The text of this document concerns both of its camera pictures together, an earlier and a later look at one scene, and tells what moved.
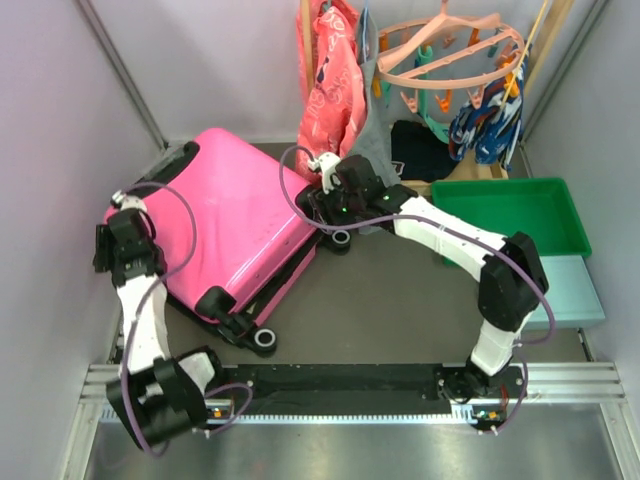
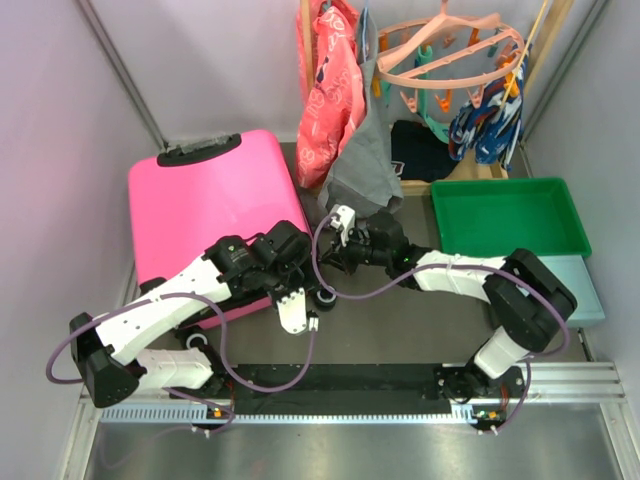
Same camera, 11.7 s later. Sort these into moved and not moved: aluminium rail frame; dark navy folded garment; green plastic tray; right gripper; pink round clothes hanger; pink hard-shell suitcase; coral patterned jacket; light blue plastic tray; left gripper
Moved: pink hard-shell suitcase; left gripper; right gripper
Not moved: pink round clothes hanger; dark navy folded garment; light blue plastic tray; coral patterned jacket; aluminium rail frame; green plastic tray
